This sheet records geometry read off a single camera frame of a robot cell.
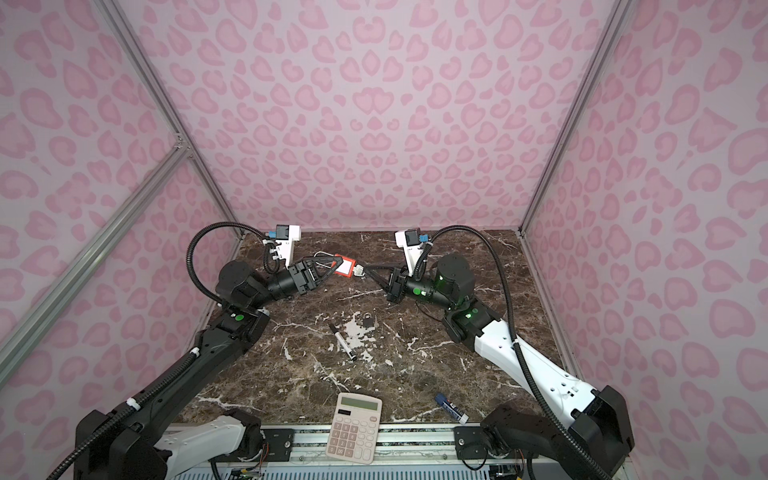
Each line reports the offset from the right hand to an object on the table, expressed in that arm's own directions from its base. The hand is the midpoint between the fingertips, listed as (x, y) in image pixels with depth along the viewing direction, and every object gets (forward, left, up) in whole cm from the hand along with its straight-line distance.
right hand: (368, 271), depth 62 cm
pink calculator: (-23, +5, -34) cm, 41 cm away
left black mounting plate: (-27, +23, -35) cm, 50 cm away
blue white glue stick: (-17, -19, -34) cm, 43 cm away
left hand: (+1, +6, +2) cm, 6 cm away
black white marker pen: (0, +11, -36) cm, 37 cm away
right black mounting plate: (-25, -24, -37) cm, 51 cm away
